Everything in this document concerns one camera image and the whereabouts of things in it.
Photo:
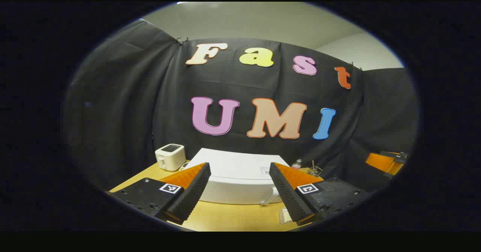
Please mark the black backdrop cloth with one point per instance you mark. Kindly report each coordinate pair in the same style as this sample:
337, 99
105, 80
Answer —
112, 113

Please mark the white microwave oven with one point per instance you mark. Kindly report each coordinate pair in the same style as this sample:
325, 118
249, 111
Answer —
236, 169

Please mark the clear glass jar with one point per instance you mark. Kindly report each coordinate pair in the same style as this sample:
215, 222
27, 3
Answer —
315, 170

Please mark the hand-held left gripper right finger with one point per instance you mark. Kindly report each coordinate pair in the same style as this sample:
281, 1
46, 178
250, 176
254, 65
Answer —
285, 195

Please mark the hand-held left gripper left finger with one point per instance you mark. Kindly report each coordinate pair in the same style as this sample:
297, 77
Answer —
191, 195

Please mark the white plastic tray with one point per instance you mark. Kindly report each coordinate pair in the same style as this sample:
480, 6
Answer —
285, 215

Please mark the white toaster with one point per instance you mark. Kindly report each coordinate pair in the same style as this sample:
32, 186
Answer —
171, 157

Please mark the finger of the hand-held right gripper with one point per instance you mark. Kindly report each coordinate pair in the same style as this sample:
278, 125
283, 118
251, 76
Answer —
379, 162

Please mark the small clear plastic bottle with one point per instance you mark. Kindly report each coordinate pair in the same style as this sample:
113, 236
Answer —
297, 164

